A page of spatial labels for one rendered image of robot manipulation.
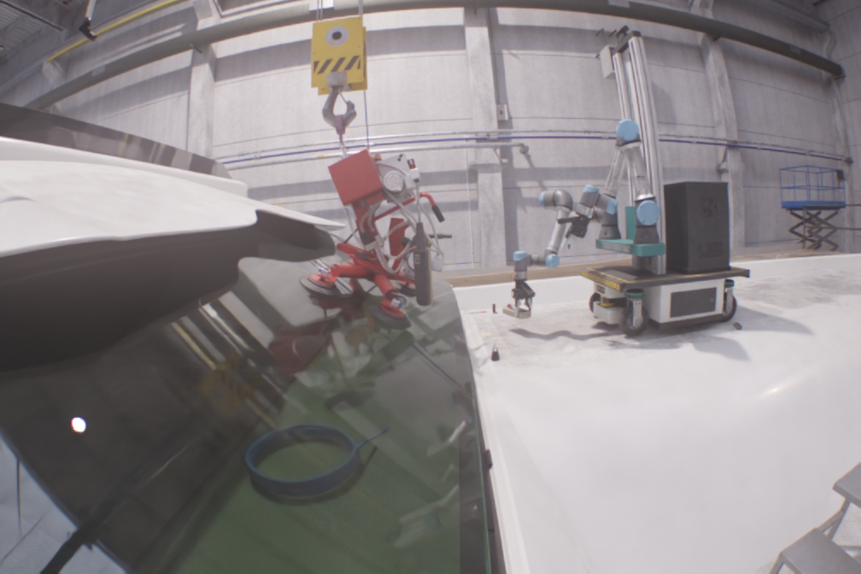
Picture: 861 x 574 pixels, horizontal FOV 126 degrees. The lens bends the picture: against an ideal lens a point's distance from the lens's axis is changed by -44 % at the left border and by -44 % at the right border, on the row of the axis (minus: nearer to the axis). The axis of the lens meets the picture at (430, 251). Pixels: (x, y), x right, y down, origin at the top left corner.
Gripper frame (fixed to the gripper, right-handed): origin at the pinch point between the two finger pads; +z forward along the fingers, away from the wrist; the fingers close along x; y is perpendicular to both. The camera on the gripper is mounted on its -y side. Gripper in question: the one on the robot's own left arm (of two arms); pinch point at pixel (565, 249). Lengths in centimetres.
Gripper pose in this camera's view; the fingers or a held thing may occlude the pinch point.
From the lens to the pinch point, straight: 208.4
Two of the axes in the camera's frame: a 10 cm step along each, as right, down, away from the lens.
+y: 7.7, 4.0, -4.9
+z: -3.2, 9.1, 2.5
